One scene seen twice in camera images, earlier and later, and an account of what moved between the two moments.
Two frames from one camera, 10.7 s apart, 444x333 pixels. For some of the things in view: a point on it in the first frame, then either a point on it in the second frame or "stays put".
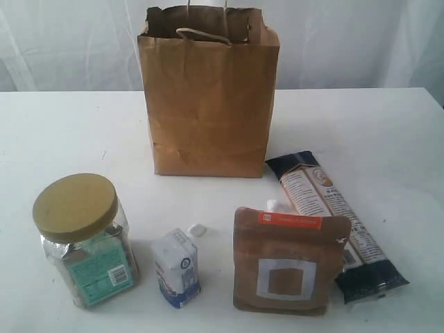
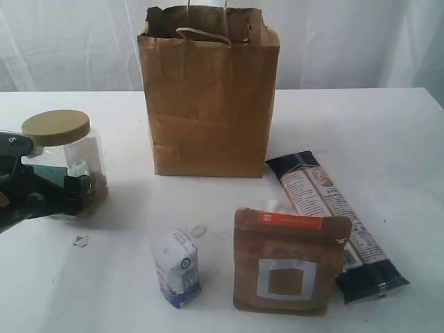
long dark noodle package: [310, 191] stays put
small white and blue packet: [177, 269] stays put
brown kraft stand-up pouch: [286, 263] stays put
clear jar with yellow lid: [86, 236] -> [65, 143]
